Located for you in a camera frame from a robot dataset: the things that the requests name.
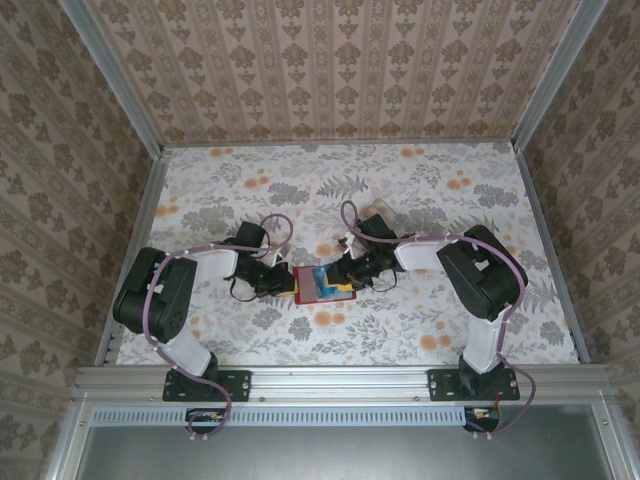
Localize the red card holder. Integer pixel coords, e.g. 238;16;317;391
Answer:
292;263;359;307

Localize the floral table cover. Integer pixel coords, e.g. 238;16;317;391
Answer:
107;142;581;366

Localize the grey metal sheet panel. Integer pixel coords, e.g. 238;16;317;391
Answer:
74;404;616;480

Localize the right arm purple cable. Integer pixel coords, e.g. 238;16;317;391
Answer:
339;200;539;441

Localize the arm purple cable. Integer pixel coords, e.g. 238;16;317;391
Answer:
142;213;296;441
339;200;539;441

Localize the long aluminium base rail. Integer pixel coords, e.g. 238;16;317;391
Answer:
74;364;614;401

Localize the thin aluminium wall rail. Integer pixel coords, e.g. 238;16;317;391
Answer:
162;137;519;149

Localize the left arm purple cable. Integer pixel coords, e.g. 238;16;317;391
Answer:
142;213;296;441

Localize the aluminium side rail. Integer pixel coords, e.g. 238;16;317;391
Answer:
514;144;591;364
94;149;171;366

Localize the slotted grey cable duct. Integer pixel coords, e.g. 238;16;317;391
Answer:
92;405;474;427

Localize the black connector with wires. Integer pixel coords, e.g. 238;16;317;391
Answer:
462;405;501;434
185;407;234;436

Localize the aluminium corner post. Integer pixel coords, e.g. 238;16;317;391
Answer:
57;0;166;154
512;0;609;151

